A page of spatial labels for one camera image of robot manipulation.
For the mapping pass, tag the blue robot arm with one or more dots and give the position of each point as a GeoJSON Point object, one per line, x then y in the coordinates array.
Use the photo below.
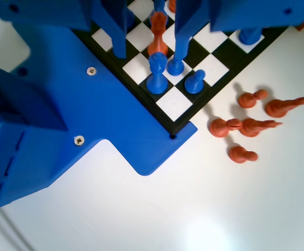
{"type": "Point", "coordinates": [23, 104]}

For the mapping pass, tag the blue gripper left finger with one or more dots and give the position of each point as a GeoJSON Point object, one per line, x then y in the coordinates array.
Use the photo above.
{"type": "Point", "coordinates": [117, 26]}

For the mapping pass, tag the black and white chessboard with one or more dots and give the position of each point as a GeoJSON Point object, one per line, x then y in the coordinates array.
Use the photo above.
{"type": "Point", "coordinates": [174, 104]}

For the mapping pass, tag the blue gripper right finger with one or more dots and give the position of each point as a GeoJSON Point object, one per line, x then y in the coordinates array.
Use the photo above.
{"type": "Point", "coordinates": [181, 39]}

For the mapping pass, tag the blue chess pawn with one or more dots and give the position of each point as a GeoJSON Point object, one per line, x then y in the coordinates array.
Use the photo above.
{"type": "Point", "coordinates": [176, 68]}
{"type": "Point", "coordinates": [195, 83]}

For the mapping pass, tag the red chess knight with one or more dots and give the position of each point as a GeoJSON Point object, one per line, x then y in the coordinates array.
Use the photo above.
{"type": "Point", "coordinates": [277, 107]}
{"type": "Point", "coordinates": [253, 127]}

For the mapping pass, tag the red chess queen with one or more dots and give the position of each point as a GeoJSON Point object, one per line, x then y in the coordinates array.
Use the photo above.
{"type": "Point", "coordinates": [157, 39]}

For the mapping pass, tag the red chess pawn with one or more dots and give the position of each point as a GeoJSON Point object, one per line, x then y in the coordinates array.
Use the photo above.
{"type": "Point", "coordinates": [239, 154]}
{"type": "Point", "coordinates": [247, 100]}

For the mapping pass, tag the orange pawn lying left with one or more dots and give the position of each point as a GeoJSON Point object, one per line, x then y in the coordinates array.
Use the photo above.
{"type": "Point", "coordinates": [219, 128]}

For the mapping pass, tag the blue chess queen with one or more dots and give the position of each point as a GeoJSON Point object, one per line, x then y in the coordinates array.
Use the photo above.
{"type": "Point", "coordinates": [251, 36]}

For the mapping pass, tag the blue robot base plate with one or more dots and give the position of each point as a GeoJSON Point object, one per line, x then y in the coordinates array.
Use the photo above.
{"type": "Point", "coordinates": [102, 109]}

